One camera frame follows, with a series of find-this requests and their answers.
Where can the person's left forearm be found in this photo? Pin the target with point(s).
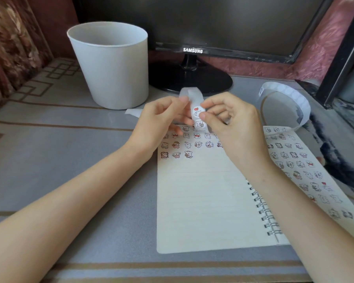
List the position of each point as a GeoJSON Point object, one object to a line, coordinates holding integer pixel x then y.
{"type": "Point", "coordinates": [62, 209]}

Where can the person's left thumb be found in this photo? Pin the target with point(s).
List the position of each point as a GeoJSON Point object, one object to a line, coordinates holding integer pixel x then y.
{"type": "Point", "coordinates": [183, 118]}

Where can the person's right hand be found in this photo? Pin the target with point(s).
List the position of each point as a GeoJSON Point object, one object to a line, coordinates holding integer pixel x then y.
{"type": "Point", "coordinates": [242, 129]}

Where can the person's left hand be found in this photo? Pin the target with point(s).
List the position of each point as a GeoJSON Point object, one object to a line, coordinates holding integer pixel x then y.
{"type": "Point", "coordinates": [153, 123]}

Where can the white sticker backing strip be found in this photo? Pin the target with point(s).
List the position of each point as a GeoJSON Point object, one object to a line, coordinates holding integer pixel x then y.
{"type": "Point", "coordinates": [198, 113]}

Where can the black frame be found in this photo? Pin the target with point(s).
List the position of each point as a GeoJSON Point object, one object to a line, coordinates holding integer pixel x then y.
{"type": "Point", "coordinates": [339, 58]}

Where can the group of cartoon stickers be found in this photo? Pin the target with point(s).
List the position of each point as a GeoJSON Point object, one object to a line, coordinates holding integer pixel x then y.
{"type": "Point", "coordinates": [306, 173]}
{"type": "Point", "coordinates": [181, 145]}

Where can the person's right forearm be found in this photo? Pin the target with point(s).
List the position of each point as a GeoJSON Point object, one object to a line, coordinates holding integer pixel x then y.
{"type": "Point", "coordinates": [301, 221]}

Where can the brown floral curtain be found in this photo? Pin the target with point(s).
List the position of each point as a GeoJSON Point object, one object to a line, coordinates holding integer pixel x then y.
{"type": "Point", "coordinates": [8, 47]}

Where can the spiral lined notebook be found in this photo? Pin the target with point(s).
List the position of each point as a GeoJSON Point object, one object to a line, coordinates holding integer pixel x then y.
{"type": "Point", "coordinates": [203, 203]}

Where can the black computer monitor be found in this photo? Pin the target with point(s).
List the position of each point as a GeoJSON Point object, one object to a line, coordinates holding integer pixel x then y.
{"type": "Point", "coordinates": [218, 20]}

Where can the grey patterned desk mat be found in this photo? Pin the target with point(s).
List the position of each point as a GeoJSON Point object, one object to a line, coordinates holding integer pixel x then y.
{"type": "Point", "coordinates": [70, 138]}

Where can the grey metal object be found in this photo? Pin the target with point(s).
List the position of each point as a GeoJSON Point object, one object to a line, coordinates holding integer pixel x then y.
{"type": "Point", "coordinates": [353, 85]}

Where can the person's right thumb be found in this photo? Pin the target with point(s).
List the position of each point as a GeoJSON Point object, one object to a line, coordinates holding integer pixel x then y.
{"type": "Point", "coordinates": [213, 119]}

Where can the white plastic bin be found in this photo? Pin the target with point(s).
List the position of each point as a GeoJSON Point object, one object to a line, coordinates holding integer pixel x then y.
{"type": "Point", "coordinates": [112, 67]}

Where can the small white paper scrap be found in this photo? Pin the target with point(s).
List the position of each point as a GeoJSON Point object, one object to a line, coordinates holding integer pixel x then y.
{"type": "Point", "coordinates": [133, 112]}

